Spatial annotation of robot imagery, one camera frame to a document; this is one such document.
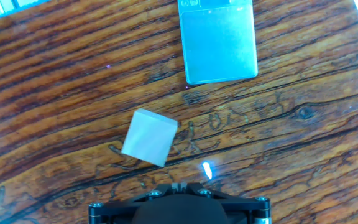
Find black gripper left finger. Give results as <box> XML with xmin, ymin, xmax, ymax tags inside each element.
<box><xmin>88</xmin><ymin>182</ymin><xmax>173</xmax><ymax>224</ymax></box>

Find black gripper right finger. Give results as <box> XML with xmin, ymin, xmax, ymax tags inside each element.
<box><xmin>186</xmin><ymin>182</ymin><xmax>272</xmax><ymax>224</ymax></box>

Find light wooden block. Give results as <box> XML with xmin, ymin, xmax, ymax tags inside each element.
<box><xmin>120</xmin><ymin>108</ymin><xmax>179</xmax><ymax>168</ymax></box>

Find silver digital pocket scale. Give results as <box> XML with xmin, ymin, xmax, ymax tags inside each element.
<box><xmin>177</xmin><ymin>0</ymin><xmax>259</xmax><ymax>86</ymax></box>

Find wood grain vinyl sheet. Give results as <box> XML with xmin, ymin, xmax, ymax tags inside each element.
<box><xmin>0</xmin><ymin>0</ymin><xmax>358</xmax><ymax>224</ymax></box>

